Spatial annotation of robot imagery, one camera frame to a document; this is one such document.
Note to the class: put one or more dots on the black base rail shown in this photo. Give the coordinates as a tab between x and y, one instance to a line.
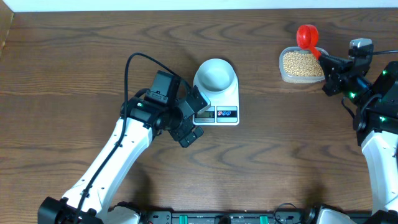
285	213

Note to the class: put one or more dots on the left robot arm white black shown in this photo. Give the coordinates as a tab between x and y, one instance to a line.
88	201

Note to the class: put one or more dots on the white digital kitchen scale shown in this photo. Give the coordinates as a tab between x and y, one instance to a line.
224	109

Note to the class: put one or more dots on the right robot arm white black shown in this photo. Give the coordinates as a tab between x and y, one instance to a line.
375	123

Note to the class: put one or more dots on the grey round bowl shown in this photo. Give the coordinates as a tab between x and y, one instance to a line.
215	75

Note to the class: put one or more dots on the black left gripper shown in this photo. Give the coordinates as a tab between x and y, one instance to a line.
191	136

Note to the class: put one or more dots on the clear plastic container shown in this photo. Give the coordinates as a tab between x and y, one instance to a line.
295	79

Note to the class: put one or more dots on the pile of soybeans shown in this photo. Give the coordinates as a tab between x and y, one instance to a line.
301	65

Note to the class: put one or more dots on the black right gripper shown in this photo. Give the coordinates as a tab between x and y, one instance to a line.
333	77

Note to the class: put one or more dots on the red measuring scoop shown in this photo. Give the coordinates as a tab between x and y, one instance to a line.
307	39

